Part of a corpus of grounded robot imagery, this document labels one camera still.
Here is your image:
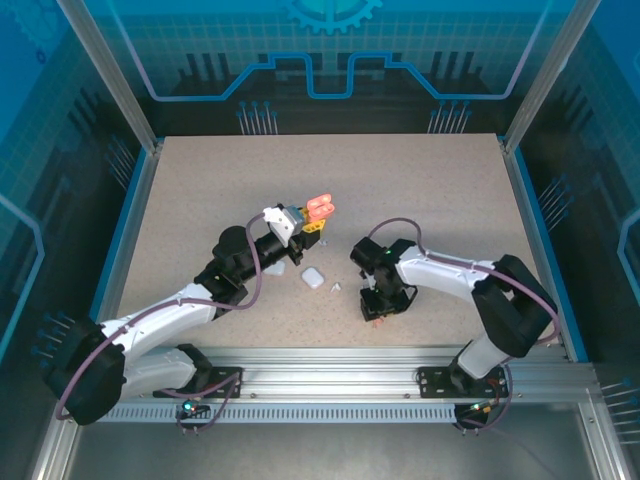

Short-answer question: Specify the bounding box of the aluminium side frame rail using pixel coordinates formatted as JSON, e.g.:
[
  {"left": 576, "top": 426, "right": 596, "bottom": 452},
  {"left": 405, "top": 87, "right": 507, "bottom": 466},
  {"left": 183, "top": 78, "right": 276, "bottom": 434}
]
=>
[{"left": 29, "top": 142, "right": 164, "bottom": 480}]

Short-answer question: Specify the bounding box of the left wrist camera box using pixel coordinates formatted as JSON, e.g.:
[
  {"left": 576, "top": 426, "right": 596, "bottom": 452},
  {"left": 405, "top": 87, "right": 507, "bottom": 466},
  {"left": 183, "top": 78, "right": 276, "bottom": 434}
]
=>
[{"left": 262, "top": 202, "right": 307, "bottom": 249}]

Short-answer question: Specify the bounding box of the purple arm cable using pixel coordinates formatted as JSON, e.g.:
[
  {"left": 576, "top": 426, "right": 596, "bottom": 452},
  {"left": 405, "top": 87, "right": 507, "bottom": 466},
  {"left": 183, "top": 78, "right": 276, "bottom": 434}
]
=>
[
  {"left": 55, "top": 212, "right": 274, "bottom": 426},
  {"left": 367, "top": 217, "right": 561, "bottom": 349}
]

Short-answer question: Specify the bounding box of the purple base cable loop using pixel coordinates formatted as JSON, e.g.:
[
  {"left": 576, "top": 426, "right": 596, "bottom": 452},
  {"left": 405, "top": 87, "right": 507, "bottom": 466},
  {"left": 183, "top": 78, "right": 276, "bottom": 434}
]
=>
[
  {"left": 174, "top": 373, "right": 242, "bottom": 437},
  {"left": 453, "top": 363, "right": 515, "bottom": 434}
]

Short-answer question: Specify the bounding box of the blue table edge strip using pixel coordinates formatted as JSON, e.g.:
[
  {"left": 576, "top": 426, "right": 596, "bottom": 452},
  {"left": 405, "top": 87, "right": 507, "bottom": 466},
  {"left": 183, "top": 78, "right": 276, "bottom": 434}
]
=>
[
  {"left": 513, "top": 147, "right": 590, "bottom": 362},
  {"left": 92, "top": 147, "right": 152, "bottom": 321}
]

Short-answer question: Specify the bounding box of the aluminium frame post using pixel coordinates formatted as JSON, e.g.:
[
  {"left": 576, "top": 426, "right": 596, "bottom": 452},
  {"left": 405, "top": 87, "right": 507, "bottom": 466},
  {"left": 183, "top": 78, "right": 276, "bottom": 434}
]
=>
[
  {"left": 501, "top": 0, "right": 605, "bottom": 155},
  {"left": 53, "top": 0, "right": 165, "bottom": 154}
]

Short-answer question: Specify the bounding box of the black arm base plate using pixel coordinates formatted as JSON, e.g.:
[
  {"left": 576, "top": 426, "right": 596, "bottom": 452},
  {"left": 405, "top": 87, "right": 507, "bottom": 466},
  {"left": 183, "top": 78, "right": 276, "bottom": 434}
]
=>
[
  {"left": 417, "top": 366, "right": 511, "bottom": 400},
  {"left": 152, "top": 366, "right": 245, "bottom": 400}
]

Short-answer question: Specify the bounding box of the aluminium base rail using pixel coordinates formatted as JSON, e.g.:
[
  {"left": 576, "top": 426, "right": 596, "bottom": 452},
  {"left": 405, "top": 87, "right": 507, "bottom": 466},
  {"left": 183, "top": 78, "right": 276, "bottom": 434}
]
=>
[{"left": 199, "top": 346, "right": 599, "bottom": 401}]

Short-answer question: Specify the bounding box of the pink earbud charging case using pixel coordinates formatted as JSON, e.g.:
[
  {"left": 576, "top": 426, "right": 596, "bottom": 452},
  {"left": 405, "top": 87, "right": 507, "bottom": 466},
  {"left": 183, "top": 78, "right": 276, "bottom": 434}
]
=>
[{"left": 305, "top": 192, "right": 337, "bottom": 222}]

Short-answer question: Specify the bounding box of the slotted grey cable duct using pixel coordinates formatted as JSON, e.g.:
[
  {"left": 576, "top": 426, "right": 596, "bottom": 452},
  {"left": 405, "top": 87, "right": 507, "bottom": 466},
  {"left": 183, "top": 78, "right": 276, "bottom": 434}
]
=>
[{"left": 97, "top": 402, "right": 501, "bottom": 425}]

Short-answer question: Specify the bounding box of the small circuit board with LED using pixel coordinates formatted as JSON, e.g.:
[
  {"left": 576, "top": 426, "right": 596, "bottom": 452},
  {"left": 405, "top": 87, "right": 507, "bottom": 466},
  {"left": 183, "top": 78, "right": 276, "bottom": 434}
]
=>
[
  {"left": 178, "top": 397, "right": 210, "bottom": 420},
  {"left": 459, "top": 399, "right": 499, "bottom": 419}
]

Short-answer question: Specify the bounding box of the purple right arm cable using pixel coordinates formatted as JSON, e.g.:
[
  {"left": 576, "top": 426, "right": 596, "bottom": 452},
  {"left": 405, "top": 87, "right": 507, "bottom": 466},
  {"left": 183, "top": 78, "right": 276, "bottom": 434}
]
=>
[{"left": 367, "top": 217, "right": 561, "bottom": 349}]

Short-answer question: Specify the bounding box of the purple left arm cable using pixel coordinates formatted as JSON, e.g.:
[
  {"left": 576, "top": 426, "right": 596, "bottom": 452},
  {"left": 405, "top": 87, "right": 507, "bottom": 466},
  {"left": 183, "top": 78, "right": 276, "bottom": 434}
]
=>
[{"left": 55, "top": 212, "right": 274, "bottom": 426}]

